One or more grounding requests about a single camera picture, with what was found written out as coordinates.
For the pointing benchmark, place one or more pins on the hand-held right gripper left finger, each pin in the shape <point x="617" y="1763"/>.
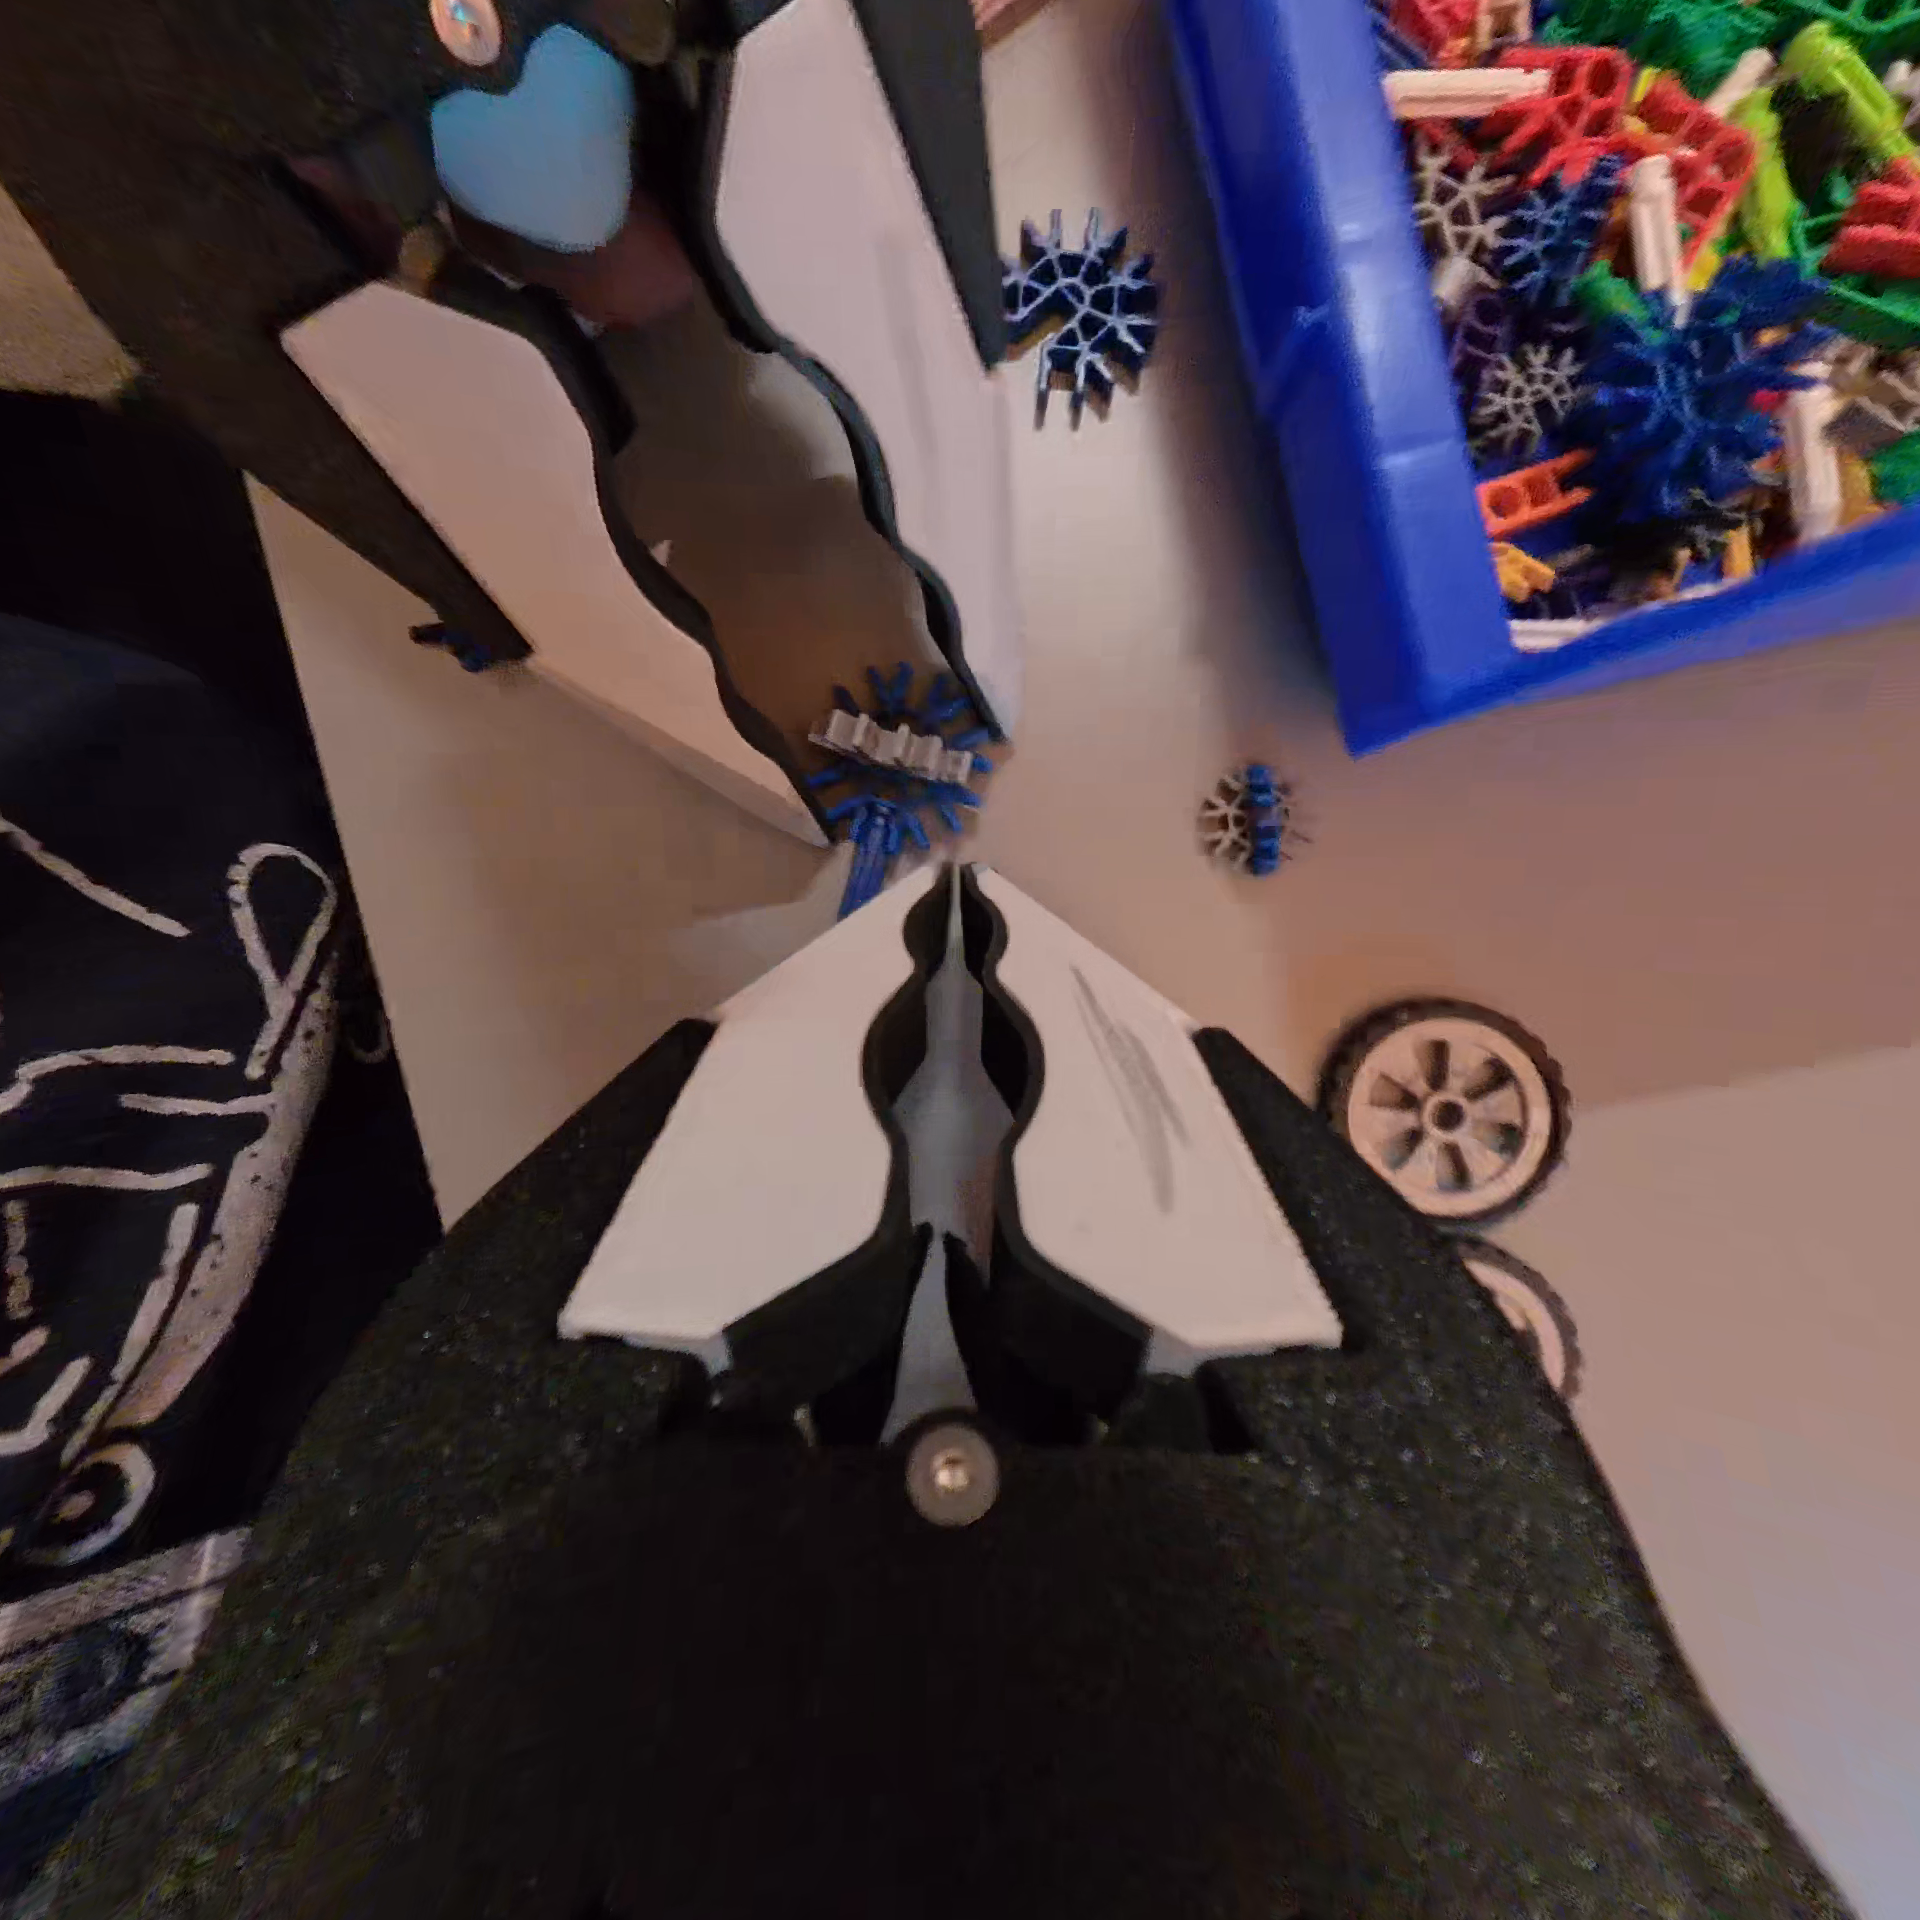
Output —
<point x="752" y="1186"/>

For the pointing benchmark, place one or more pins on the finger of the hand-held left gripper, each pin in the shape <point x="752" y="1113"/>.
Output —
<point x="868" y="332"/>
<point x="511" y="511"/>

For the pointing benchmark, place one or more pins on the blue plastic bin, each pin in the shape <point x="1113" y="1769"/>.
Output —
<point x="1292" y="360"/>

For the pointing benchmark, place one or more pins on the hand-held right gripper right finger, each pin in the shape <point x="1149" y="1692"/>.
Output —
<point x="1169" y="1186"/>

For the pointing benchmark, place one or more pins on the blue toy rod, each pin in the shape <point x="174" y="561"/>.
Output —
<point x="868" y="871"/>

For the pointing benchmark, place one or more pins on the person's left hand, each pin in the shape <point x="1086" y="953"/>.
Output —
<point x="642" y="276"/>

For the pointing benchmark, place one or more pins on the small blue toy piece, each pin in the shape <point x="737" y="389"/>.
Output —
<point x="1083" y="301"/>
<point x="903" y="751"/>
<point x="1245" y="816"/>

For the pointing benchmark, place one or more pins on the person's dark printed shirt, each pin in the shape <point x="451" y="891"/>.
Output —
<point x="150" y="1053"/>

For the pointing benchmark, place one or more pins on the pile of colourful toy pieces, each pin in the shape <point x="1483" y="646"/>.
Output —
<point x="1649" y="272"/>

